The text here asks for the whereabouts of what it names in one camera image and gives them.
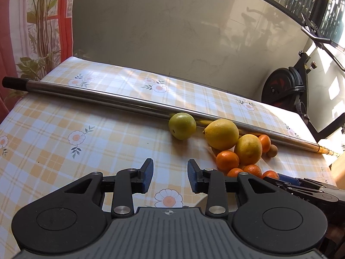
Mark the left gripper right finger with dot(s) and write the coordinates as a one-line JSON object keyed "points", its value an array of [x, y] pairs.
{"points": [[215, 185]]}

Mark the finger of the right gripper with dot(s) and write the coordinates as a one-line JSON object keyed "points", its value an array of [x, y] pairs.
{"points": [[288, 179]]}

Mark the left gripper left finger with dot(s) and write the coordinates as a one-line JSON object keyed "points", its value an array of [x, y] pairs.
{"points": [[126, 183]]}

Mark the small orange tangerine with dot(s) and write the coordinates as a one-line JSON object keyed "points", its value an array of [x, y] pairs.
{"points": [[227, 160]]}

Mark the small brown kiwi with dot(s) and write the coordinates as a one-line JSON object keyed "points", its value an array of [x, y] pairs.
{"points": [[272, 152]]}

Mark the large yellow lemon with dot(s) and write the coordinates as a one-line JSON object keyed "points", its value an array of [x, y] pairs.
{"points": [[221, 134]]}

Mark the green lime fruit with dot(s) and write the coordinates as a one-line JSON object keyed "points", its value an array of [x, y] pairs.
{"points": [[182, 126]]}

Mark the wooden furniture panel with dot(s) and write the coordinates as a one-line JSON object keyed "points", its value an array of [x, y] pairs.
{"points": [[338, 171]]}

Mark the long metal rod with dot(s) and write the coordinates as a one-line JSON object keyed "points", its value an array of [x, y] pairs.
{"points": [[155, 109]]}

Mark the checkered floral tablecloth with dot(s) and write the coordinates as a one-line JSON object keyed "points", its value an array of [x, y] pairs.
{"points": [[46, 142]]}

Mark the black exercise bike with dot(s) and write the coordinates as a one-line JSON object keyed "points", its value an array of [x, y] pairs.
{"points": [[286, 88]]}

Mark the red plant print curtain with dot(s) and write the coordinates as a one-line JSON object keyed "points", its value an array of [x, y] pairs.
{"points": [[36, 36]]}

